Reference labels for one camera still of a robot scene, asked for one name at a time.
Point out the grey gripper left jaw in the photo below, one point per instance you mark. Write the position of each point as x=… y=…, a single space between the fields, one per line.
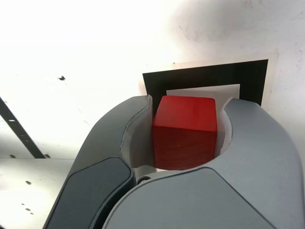
x=100 y=148

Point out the black tape strip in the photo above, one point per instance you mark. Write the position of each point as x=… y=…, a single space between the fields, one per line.
x=19 y=128

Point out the red cube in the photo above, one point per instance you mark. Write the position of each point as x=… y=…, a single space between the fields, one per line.
x=186 y=124

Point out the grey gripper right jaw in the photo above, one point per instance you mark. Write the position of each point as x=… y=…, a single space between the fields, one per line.
x=238 y=186

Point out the black tape square outline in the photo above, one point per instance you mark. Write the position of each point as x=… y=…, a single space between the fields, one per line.
x=202 y=76

